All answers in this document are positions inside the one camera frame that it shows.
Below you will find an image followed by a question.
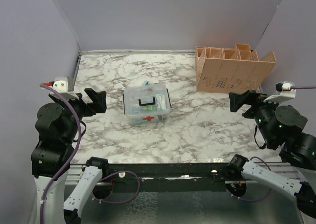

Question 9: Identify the black mounting rail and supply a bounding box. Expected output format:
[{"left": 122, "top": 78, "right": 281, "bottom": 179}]
[{"left": 80, "top": 159, "right": 257, "bottom": 194}]

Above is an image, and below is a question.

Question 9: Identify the clear plastic kit box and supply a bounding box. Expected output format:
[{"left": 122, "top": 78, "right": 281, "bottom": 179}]
[{"left": 123, "top": 83, "right": 171, "bottom": 125}]

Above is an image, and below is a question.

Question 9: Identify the green medicine box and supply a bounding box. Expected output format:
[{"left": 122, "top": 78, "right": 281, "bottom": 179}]
[{"left": 142, "top": 105, "right": 155, "bottom": 111}]

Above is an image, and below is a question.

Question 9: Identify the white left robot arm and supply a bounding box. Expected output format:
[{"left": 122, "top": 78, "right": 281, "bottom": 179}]
[{"left": 31, "top": 88, "right": 109, "bottom": 224}]

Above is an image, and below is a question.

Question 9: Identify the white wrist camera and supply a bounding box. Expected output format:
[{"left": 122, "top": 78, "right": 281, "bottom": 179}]
[
  {"left": 264, "top": 81, "right": 296, "bottom": 104},
  {"left": 52, "top": 76, "right": 78, "bottom": 100}
]

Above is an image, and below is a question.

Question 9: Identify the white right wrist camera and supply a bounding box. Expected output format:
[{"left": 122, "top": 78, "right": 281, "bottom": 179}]
[{"left": 264, "top": 81, "right": 296, "bottom": 104}]

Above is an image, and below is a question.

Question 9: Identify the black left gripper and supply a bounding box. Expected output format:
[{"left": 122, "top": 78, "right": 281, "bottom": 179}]
[{"left": 51, "top": 86, "right": 106, "bottom": 142}]

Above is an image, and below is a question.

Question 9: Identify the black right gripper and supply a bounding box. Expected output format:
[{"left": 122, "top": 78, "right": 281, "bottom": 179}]
[{"left": 229, "top": 88, "right": 285, "bottom": 145}]

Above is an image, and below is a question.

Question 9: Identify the clear bandage packet teal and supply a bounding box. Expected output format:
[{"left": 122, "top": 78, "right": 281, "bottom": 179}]
[{"left": 156, "top": 94, "right": 167, "bottom": 110}]

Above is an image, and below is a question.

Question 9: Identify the peach plastic organizer basket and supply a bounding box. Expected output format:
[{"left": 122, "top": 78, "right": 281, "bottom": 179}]
[{"left": 195, "top": 44, "right": 277, "bottom": 94}]

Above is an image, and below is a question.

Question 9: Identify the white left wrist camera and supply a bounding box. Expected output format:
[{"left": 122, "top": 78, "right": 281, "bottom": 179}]
[{"left": 52, "top": 76, "right": 78, "bottom": 100}]

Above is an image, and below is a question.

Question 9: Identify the clear plastic kit lid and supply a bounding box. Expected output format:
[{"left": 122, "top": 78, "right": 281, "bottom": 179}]
[{"left": 123, "top": 83, "right": 171, "bottom": 116}]

